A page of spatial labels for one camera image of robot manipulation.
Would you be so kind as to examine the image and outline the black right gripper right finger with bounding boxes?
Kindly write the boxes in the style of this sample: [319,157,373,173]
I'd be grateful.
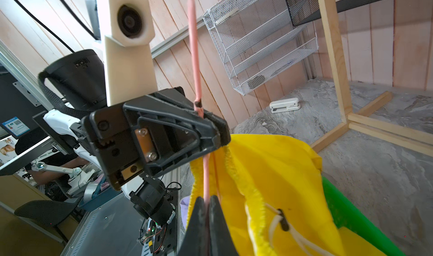
[208,195,239,256]

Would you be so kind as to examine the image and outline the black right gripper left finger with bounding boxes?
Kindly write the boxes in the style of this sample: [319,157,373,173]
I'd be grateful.
[178,197,206,256]

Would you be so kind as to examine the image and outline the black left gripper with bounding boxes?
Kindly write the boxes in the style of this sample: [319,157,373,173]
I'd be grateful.
[81,87,231,190]

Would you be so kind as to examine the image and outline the pink wire hanger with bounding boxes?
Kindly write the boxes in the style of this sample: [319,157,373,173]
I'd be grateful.
[187,0,210,207]

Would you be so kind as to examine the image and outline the yellow shorts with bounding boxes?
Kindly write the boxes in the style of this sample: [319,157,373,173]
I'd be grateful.
[190,134,381,256]

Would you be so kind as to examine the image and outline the purple shorts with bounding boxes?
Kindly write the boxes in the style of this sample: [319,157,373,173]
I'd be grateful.
[180,196,191,230]

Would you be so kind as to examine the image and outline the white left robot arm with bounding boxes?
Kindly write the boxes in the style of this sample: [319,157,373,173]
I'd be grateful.
[38,49,231,225]

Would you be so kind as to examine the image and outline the small white device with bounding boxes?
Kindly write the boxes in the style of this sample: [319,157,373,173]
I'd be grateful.
[269,98,301,114]

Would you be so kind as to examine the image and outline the green plastic basket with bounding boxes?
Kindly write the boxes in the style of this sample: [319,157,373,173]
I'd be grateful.
[322,177,404,256]

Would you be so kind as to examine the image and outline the wooden clothes rack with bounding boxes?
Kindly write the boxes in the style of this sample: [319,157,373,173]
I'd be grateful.
[312,0,433,155]

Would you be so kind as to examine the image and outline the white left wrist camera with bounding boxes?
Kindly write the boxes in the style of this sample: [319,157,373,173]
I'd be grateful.
[85,0,158,106]

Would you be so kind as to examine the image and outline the white wire mesh shelf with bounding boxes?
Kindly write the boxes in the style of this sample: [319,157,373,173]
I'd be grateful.
[203,0,319,96]

